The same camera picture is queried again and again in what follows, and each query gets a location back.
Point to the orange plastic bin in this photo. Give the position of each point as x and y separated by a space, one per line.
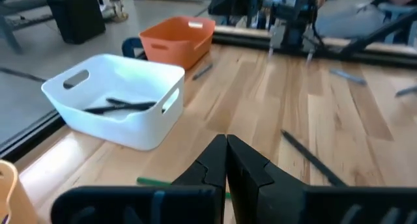
176 51

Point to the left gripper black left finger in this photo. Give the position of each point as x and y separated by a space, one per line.
211 165

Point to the person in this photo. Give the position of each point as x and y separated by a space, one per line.
345 22

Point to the grey crayon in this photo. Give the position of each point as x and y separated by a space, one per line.
202 72
407 91
348 77

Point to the black floor box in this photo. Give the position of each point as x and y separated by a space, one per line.
76 19

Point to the yellow plastic bin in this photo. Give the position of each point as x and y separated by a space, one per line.
19 201

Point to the green pen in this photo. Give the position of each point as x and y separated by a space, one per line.
153 182

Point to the black pen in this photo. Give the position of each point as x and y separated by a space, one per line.
130 106
309 155
114 101

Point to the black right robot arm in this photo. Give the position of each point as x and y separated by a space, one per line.
293 19

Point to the white plastic bin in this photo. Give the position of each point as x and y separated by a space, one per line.
130 133

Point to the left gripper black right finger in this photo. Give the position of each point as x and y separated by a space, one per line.
247 172

